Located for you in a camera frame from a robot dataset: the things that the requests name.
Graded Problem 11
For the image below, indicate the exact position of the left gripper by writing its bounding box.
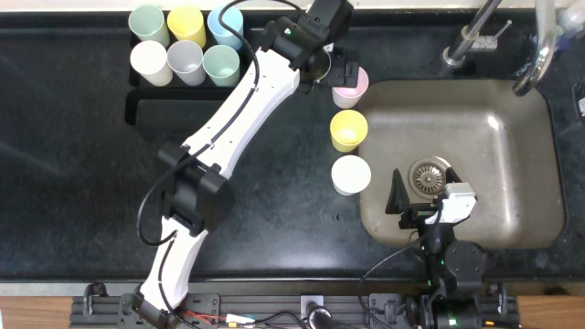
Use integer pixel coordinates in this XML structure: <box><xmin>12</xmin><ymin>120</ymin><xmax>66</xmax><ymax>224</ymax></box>
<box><xmin>331</xmin><ymin>48</ymin><xmax>361</xmax><ymax>89</ymax></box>

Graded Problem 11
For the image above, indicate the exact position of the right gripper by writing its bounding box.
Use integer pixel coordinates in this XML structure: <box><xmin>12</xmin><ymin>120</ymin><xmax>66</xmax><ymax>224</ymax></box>
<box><xmin>385</xmin><ymin>167</ymin><xmax>463</xmax><ymax>231</ymax></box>

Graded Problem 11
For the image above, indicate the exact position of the pink cup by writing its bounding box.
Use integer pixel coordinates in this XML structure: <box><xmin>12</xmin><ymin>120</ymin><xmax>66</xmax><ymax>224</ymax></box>
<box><xmin>331</xmin><ymin>66</ymin><xmax>370</xmax><ymax>110</ymax></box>

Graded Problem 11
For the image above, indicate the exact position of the yellow cup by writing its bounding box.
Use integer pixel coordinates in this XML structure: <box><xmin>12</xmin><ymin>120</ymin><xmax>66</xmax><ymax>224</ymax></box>
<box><xmin>166</xmin><ymin>5</ymin><xmax>207</xmax><ymax>49</ymax></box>
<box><xmin>329</xmin><ymin>109</ymin><xmax>369</xmax><ymax>154</ymax></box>

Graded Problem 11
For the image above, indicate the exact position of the steel sink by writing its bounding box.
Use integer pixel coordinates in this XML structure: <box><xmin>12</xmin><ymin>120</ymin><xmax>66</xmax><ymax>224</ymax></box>
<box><xmin>358</xmin><ymin>79</ymin><xmax>569</xmax><ymax>250</ymax></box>

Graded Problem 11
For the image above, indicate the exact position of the blue cup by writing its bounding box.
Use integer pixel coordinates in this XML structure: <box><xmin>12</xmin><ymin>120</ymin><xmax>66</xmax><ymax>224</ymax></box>
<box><xmin>207</xmin><ymin>5</ymin><xmax>246</xmax><ymax>51</ymax></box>

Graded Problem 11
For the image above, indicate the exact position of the green cup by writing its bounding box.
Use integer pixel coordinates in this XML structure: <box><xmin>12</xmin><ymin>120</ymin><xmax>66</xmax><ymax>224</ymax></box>
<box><xmin>128</xmin><ymin>4</ymin><xmax>171</xmax><ymax>48</ymax></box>
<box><xmin>202</xmin><ymin>44</ymin><xmax>241</xmax><ymax>88</ymax></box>

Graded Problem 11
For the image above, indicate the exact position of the steel tap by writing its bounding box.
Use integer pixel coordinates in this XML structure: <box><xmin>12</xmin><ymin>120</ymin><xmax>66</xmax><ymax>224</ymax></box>
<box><xmin>441</xmin><ymin>0</ymin><xmax>561</xmax><ymax>98</ymax></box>

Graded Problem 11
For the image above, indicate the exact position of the grey cup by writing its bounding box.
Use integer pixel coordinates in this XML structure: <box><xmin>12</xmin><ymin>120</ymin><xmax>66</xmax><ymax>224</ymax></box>
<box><xmin>166</xmin><ymin>39</ymin><xmax>207</xmax><ymax>87</ymax></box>

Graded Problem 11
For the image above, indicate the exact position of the black tray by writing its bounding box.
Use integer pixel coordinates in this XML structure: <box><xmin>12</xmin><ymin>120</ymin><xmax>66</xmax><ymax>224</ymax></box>
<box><xmin>123</xmin><ymin>12</ymin><xmax>257</xmax><ymax>134</ymax></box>

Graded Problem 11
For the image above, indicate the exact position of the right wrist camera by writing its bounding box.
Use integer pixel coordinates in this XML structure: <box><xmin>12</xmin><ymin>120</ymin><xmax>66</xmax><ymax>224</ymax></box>
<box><xmin>424</xmin><ymin>182</ymin><xmax>478</xmax><ymax>226</ymax></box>

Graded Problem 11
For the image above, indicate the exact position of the mounting rail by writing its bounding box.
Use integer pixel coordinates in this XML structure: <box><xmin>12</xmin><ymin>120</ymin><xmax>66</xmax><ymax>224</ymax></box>
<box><xmin>70</xmin><ymin>281</ymin><xmax>522</xmax><ymax>329</ymax></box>

